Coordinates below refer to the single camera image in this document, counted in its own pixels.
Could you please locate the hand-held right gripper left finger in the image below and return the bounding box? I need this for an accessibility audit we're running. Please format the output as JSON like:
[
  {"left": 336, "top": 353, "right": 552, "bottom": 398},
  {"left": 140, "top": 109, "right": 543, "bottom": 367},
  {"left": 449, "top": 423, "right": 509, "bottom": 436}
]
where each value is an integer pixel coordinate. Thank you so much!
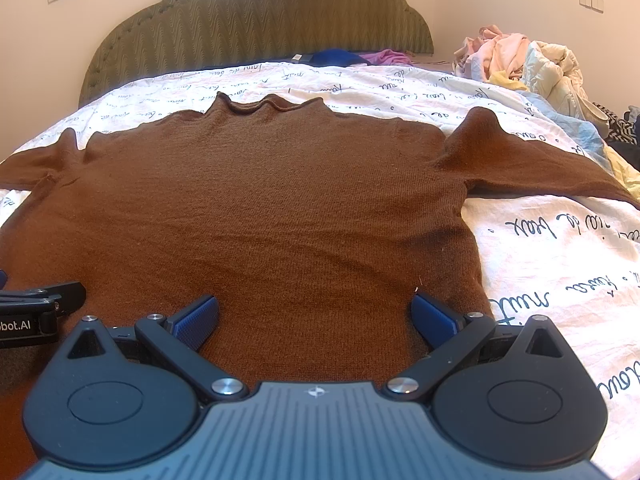
[{"left": 66, "top": 294, "right": 250, "bottom": 403}]

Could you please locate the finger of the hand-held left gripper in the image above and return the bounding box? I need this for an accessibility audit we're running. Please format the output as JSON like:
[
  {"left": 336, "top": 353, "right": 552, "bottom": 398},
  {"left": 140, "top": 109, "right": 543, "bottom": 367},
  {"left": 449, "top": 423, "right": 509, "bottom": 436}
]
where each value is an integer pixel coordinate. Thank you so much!
[{"left": 0, "top": 281, "right": 87, "bottom": 330}]

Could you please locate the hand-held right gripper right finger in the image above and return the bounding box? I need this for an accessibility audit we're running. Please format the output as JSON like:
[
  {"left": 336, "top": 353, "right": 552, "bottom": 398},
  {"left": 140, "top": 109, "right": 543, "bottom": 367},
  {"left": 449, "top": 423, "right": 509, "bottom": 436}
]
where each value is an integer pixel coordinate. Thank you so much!
[{"left": 385, "top": 292, "right": 573, "bottom": 403}]

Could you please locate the brown knit sweater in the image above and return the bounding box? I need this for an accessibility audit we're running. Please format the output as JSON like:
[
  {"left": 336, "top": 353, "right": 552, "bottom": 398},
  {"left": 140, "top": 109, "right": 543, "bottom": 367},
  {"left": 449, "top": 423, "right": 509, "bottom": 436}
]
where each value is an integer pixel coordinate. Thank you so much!
[{"left": 0, "top": 91, "right": 640, "bottom": 466}]

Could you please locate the white script-printed blanket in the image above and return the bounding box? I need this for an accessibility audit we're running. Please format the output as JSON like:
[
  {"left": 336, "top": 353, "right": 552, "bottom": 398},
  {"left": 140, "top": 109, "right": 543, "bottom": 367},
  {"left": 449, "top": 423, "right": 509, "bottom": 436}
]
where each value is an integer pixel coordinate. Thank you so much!
[{"left": 0, "top": 60, "right": 640, "bottom": 463}]

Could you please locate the light blue cloth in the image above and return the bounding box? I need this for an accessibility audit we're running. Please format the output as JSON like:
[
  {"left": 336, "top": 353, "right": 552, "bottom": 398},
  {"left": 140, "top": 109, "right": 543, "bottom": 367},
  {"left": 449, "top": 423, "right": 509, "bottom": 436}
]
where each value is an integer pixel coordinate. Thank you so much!
[{"left": 529, "top": 92, "right": 617, "bottom": 172}]

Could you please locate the yellow cloth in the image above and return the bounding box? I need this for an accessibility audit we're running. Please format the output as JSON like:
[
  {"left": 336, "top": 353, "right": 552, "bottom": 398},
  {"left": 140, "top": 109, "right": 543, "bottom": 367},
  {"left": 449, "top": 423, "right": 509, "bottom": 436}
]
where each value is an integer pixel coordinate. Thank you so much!
[{"left": 487, "top": 70, "right": 531, "bottom": 94}]

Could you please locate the black and white patterned cloth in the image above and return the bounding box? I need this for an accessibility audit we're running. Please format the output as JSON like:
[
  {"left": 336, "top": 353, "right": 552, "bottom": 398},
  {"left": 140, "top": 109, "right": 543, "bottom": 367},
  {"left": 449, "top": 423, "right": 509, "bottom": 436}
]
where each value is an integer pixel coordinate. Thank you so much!
[{"left": 594, "top": 102, "right": 640, "bottom": 157}]

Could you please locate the purple cloth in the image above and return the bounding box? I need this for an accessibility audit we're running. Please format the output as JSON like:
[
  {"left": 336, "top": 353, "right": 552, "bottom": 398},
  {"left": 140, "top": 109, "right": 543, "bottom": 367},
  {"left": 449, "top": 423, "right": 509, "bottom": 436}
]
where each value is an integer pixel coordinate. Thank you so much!
[{"left": 360, "top": 49, "right": 414, "bottom": 67}]

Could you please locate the cream yellow blanket pile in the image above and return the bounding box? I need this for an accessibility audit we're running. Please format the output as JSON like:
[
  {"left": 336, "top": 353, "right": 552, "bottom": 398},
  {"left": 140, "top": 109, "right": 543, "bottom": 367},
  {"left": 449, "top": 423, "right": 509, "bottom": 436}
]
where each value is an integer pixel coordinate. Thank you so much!
[{"left": 520, "top": 40, "right": 612, "bottom": 137}]

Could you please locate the pink garment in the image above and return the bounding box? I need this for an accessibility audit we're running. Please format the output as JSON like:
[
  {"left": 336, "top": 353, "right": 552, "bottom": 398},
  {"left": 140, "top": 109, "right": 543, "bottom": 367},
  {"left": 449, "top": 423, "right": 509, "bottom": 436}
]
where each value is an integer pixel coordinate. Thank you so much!
[{"left": 452, "top": 24, "right": 532, "bottom": 84}]

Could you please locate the olive green upholstered headboard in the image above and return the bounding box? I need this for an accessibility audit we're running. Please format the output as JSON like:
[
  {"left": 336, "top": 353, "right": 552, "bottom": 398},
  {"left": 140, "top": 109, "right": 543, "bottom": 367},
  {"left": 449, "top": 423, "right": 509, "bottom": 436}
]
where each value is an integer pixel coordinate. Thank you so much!
[{"left": 79, "top": 0, "right": 435, "bottom": 109}]

